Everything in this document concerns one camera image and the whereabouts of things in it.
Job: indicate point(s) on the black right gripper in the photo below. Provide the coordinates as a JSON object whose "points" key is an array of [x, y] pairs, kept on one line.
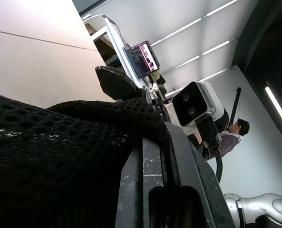
{"points": [[160, 108]]}

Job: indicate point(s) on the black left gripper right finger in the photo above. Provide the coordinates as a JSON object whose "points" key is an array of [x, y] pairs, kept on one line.
{"points": [[198, 171]]}

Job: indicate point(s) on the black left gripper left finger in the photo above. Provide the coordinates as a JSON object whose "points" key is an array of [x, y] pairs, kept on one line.
{"points": [[136, 190]]}

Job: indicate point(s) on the black mesh fabric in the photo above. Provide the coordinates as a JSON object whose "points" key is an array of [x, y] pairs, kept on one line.
{"points": [[48, 154]]}

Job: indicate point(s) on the computer monitor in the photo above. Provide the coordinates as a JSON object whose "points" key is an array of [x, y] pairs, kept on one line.
{"points": [[143, 59]]}

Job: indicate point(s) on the person in purple sweater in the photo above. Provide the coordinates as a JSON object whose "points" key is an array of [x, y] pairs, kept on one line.
{"points": [[228, 145]]}

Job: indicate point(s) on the white ceiling light strip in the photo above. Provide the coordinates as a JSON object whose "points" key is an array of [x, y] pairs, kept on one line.
{"points": [[213, 76], [176, 32], [221, 8], [215, 48], [187, 61]]}

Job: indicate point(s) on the black pole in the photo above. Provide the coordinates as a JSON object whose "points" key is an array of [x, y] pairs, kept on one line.
{"points": [[236, 102]]}

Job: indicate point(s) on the white shelf frame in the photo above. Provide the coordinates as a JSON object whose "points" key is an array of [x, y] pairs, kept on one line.
{"points": [[115, 35]]}

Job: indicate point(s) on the white wall light strip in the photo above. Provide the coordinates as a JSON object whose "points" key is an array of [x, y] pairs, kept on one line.
{"points": [[276, 107]]}

